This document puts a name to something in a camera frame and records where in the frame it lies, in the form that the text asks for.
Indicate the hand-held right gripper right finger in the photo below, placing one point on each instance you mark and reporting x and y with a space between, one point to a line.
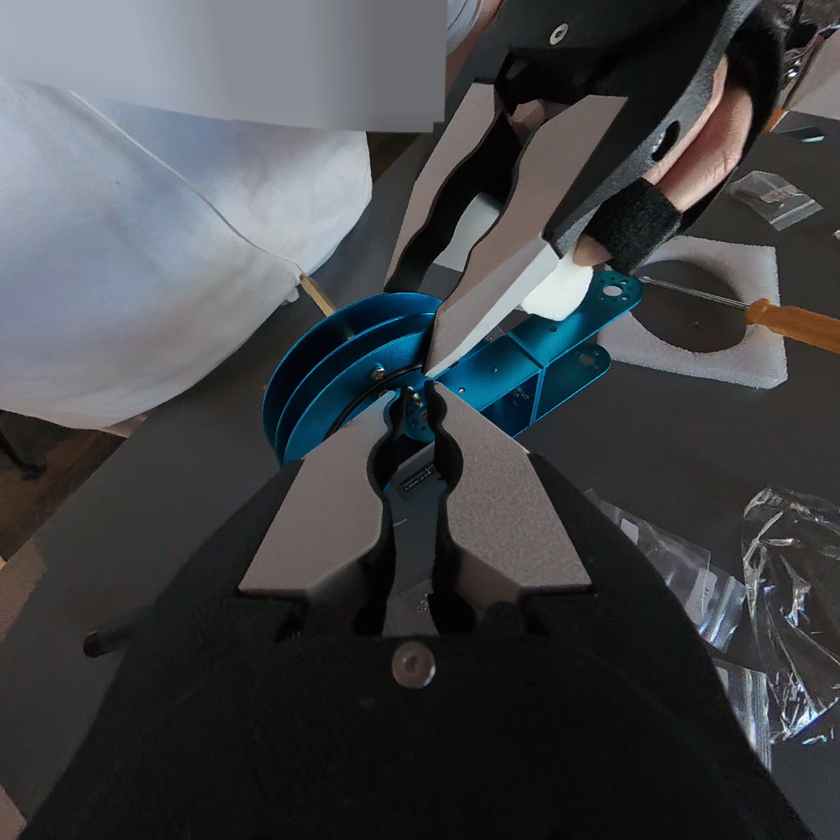
518 525

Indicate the dark grey desk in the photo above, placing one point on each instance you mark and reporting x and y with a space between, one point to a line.
656 446

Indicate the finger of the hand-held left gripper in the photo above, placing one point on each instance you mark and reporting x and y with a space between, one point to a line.
525 262
433 190

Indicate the small clear plastic bag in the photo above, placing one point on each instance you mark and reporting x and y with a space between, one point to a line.
774 197

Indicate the crumpled clear plastic bag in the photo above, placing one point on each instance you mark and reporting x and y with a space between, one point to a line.
794 610

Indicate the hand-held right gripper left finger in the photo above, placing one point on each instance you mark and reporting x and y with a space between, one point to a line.
315 525

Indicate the white foam sheet with hole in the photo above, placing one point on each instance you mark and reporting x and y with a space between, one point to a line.
754 354

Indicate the person's left hand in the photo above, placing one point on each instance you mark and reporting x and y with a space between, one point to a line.
712 131

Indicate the blue toy robot arm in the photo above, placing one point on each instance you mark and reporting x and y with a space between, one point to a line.
341 367

